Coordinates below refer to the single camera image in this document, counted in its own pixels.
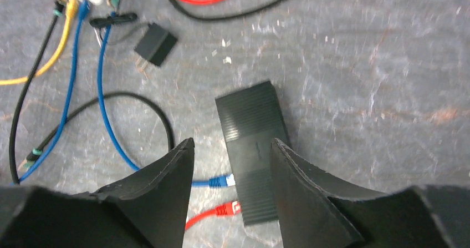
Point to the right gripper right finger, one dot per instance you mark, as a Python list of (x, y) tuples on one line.
[(317, 209)]

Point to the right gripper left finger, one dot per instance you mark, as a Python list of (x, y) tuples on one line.
[(145, 209)]

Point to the black power adapter with cord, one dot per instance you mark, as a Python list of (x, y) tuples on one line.
[(154, 46)]

